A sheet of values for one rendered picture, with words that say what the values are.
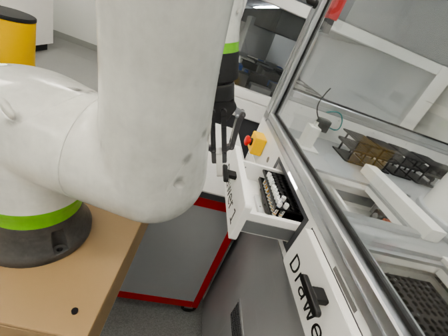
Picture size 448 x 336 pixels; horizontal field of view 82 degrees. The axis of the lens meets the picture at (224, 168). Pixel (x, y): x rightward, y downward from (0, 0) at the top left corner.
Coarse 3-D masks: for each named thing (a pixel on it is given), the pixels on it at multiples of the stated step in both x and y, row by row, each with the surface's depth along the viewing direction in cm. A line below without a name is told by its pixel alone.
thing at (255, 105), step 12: (264, 0) 115; (276, 0) 115; (288, 0) 115; (300, 0) 116; (300, 12) 118; (240, 96) 137; (252, 96) 138; (264, 96) 138; (240, 108) 141; (252, 108) 141; (264, 108) 141; (228, 120) 146; (252, 120) 145; (240, 132) 151; (252, 132) 151
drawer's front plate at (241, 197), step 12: (240, 156) 73; (228, 168) 79; (240, 168) 67; (240, 180) 63; (240, 192) 60; (228, 204) 68; (240, 204) 58; (252, 204) 55; (228, 216) 65; (240, 216) 56; (228, 228) 62; (240, 228) 58
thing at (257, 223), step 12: (252, 168) 80; (264, 168) 81; (252, 180) 83; (252, 192) 77; (252, 216) 59; (264, 216) 59; (252, 228) 60; (264, 228) 61; (276, 228) 61; (288, 228) 61; (288, 240) 63
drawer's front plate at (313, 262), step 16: (304, 240) 54; (288, 256) 58; (304, 256) 53; (320, 256) 49; (288, 272) 57; (304, 272) 51; (320, 272) 47; (336, 288) 43; (304, 304) 49; (336, 304) 41; (304, 320) 48; (320, 320) 44; (336, 320) 40; (352, 320) 39
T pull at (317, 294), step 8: (304, 280) 45; (304, 288) 44; (312, 288) 44; (320, 288) 44; (312, 296) 42; (320, 296) 43; (312, 304) 41; (320, 304) 43; (312, 312) 41; (320, 312) 40
